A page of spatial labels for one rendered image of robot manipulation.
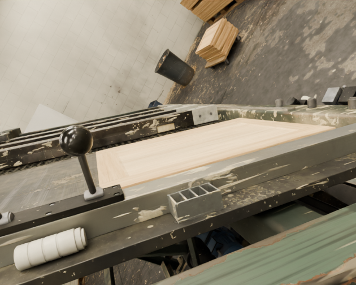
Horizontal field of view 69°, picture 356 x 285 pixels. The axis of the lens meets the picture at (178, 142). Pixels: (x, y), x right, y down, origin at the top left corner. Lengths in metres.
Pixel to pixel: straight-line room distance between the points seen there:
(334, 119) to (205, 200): 0.46
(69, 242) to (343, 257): 0.29
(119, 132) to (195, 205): 0.78
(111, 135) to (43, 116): 3.34
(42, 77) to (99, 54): 1.21
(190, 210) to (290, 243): 0.17
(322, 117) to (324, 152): 0.23
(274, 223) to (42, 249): 0.31
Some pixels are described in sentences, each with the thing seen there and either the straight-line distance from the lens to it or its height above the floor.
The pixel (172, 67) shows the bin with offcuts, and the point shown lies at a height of 0.44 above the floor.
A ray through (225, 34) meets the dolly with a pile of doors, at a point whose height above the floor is 0.27.
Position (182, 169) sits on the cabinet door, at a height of 1.20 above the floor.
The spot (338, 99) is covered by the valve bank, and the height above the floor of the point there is 0.75.
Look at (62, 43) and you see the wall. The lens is 5.97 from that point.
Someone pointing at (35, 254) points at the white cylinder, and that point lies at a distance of 0.37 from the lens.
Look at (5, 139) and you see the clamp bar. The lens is 1.65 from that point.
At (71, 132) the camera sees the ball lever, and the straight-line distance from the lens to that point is 0.32.
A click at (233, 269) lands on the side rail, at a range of 0.21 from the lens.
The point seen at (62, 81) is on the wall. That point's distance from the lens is 5.83.
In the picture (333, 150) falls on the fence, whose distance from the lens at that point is 0.56.
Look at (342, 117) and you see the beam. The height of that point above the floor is 0.91.
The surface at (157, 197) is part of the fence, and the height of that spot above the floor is 1.27.
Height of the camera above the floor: 1.42
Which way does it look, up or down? 20 degrees down
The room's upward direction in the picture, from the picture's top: 63 degrees counter-clockwise
